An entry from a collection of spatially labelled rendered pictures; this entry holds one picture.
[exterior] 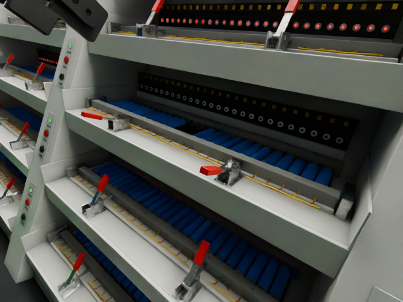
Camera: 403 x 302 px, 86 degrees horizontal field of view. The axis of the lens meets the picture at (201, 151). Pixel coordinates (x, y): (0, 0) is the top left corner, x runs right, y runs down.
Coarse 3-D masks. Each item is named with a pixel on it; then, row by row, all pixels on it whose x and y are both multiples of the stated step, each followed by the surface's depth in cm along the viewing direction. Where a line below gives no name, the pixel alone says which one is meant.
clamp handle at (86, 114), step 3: (84, 111) 39; (81, 114) 38; (84, 114) 38; (87, 114) 38; (90, 114) 39; (93, 114) 39; (96, 114) 40; (117, 114) 43; (90, 117) 39; (93, 117) 39; (96, 117) 40; (99, 117) 40; (102, 117) 41; (105, 117) 41; (108, 117) 43; (117, 117) 43; (111, 120) 42
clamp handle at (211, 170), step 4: (228, 164) 30; (232, 164) 30; (200, 168) 25; (204, 168) 25; (208, 168) 25; (212, 168) 25; (216, 168) 26; (220, 168) 27; (224, 168) 29; (228, 168) 30; (200, 172) 25; (204, 172) 25; (208, 172) 24; (212, 172) 25; (216, 172) 26; (220, 172) 27; (224, 172) 29
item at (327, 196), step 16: (96, 112) 51; (112, 112) 50; (128, 112) 48; (144, 128) 44; (160, 128) 42; (192, 144) 38; (208, 144) 37; (208, 160) 35; (224, 160) 35; (240, 160) 33; (256, 160) 33; (272, 176) 31; (288, 176) 30; (304, 192) 29; (320, 192) 27; (336, 192) 27
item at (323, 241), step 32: (64, 96) 51; (96, 96) 56; (128, 96) 65; (96, 128) 45; (256, 128) 44; (128, 160) 42; (160, 160) 36; (192, 160) 36; (192, 192) 33; (224, 192) 30; (256, 192) 29; (352, 192) 27; (256, 224) 28; (288, 224) 25; (320, 224) 25; (352, 224) 24; (320, 256) 24
